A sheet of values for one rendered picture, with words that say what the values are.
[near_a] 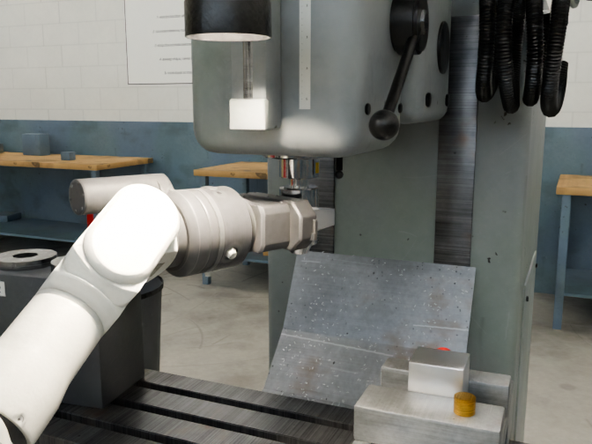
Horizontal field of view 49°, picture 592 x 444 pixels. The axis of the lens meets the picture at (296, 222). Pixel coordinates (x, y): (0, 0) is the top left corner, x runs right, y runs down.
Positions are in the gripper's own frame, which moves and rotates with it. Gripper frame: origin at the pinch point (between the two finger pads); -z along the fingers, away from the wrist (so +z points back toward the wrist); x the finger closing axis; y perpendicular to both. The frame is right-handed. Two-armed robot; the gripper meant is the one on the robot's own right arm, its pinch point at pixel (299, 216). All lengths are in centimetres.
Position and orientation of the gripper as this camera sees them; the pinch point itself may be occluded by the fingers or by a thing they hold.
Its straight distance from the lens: 77.3
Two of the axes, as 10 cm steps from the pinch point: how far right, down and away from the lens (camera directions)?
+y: -0.1, 9.8, 1.7
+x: -6.9, -1.3, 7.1
